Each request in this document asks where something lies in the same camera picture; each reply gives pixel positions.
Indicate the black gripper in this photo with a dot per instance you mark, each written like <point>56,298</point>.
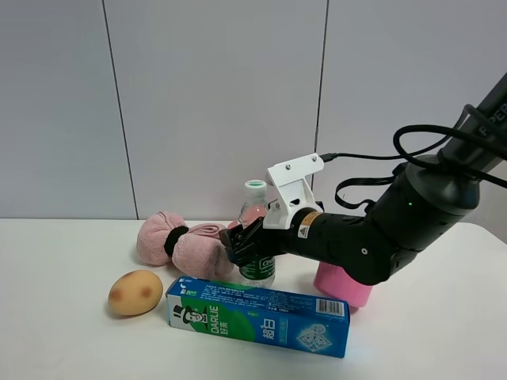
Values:
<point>255,241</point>

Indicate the clear water bottle green label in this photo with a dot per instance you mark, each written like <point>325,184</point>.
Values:
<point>260,272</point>

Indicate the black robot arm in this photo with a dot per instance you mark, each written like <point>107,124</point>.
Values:
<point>435,184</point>

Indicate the pink rolled towel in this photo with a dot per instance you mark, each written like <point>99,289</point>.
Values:
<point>165,238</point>

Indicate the pink toy saucepan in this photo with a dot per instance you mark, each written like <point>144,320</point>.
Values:
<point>334,282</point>

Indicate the Darlie toothpaste box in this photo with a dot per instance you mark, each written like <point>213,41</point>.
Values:
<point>301,322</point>

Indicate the brown potato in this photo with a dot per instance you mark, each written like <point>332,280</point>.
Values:
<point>135,293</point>

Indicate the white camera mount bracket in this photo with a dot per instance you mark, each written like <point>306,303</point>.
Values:
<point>293,193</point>

